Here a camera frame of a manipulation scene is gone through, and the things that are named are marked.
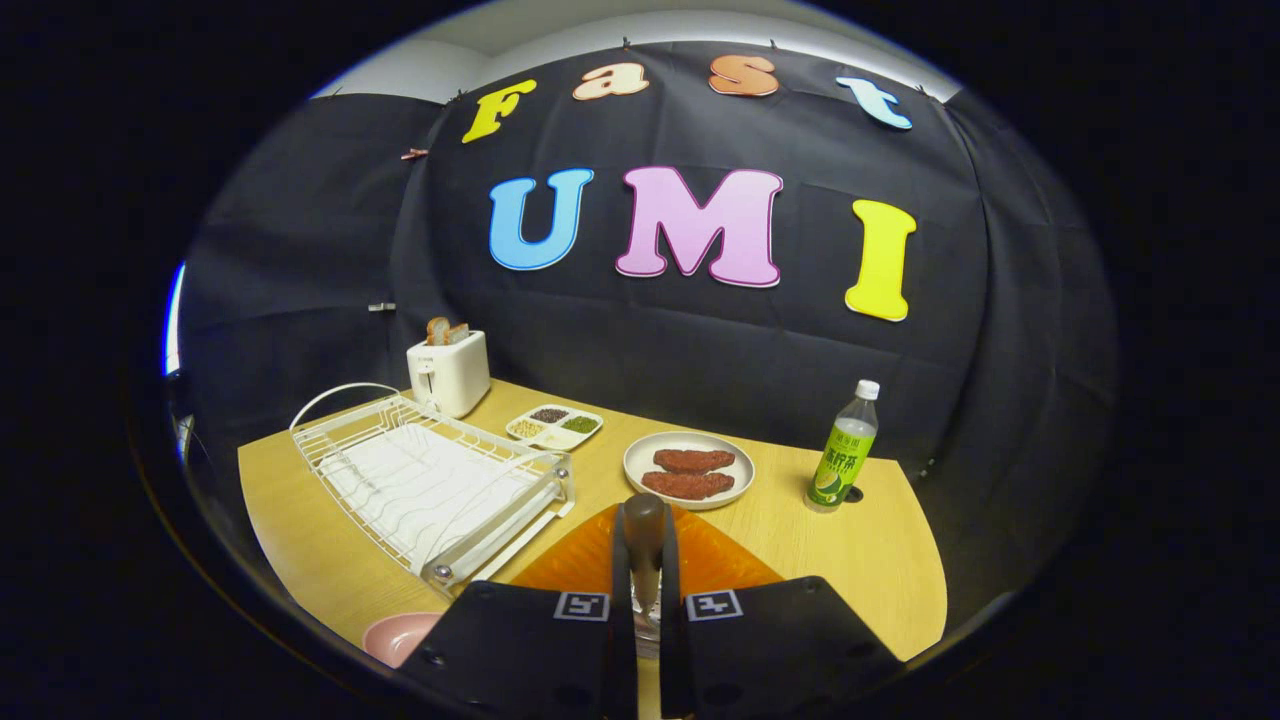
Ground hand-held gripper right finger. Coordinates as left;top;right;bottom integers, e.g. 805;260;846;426
660;503;906;720

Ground white divided grain tray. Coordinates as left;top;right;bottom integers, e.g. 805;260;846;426
505;404;604;452

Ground pink plate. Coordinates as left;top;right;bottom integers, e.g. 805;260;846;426
362;612;447;669

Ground red-brown meat piece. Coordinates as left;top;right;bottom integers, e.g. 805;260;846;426
654;449;736;474
641;470;736;501

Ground dark-handled metal spoon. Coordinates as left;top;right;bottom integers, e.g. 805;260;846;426
622;493;668;617

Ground black backdrop cloth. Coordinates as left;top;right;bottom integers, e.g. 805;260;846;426
175;40;1121;646

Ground white plate with meat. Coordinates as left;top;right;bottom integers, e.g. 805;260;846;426
623;431;756;512

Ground white toaster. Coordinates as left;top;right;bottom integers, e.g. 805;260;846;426
407;330;492;419

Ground green label drink bottle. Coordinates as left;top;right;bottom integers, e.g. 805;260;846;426
806;379;881;513

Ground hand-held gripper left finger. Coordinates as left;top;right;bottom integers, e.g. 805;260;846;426
398;500;638;720

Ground white wire dish rack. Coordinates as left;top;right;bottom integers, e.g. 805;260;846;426
290;382;577;599

